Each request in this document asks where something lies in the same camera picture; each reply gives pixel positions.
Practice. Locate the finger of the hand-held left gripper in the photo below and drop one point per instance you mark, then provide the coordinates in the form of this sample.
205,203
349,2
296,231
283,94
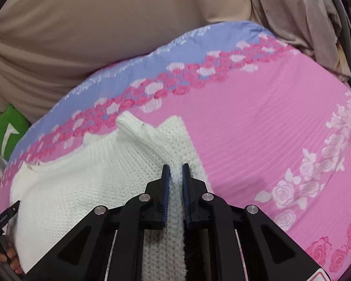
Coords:
7,213

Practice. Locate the green plush pillow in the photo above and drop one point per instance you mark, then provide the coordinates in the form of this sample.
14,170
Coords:
8,134

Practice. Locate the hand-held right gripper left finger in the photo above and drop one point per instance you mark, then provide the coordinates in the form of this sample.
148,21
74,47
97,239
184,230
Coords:
165,210

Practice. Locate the pink floral bed sheet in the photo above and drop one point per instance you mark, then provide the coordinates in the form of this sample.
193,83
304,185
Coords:
266,123

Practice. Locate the beige draped curtain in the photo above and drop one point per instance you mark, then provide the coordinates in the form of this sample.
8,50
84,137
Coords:
90,26

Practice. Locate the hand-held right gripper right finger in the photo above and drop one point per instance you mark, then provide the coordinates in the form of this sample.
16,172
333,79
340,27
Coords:
188,207

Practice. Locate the white red black knit sweater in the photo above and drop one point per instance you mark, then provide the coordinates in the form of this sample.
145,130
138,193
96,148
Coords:
76,187

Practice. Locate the pale floral hanging cloth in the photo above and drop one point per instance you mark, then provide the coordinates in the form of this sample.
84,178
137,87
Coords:
301,17

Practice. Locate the person's left hand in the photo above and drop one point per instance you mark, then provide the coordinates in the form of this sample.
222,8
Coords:
11,256

